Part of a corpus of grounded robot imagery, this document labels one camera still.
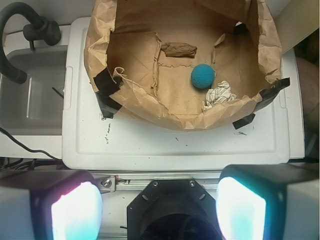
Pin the black tape strip left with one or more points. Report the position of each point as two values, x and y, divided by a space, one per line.
107 85

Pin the grey sink basin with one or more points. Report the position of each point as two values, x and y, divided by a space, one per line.
35 108

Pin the crumpled white paper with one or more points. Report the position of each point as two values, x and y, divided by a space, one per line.
221 94

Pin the brown paper bag tray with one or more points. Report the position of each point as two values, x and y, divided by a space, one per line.
237 38

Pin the black tape strip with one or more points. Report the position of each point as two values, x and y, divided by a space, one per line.
107 85
268 95

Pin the white plastic bin lid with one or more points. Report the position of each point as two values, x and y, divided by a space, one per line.
92 142

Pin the black octagonal mount plate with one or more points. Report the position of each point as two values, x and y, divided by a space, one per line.
170 209

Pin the blue textured ball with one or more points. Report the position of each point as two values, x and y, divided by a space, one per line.
202 76

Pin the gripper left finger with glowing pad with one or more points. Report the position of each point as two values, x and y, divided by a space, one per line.
49 205

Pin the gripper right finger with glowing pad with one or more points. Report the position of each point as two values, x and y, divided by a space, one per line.
269 201

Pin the black faucet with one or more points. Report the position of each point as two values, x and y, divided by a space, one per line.
39 28

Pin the black tape strip right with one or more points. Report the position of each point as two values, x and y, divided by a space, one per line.
268 95

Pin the crumpled brown paper wad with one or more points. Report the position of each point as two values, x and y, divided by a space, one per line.
179 50

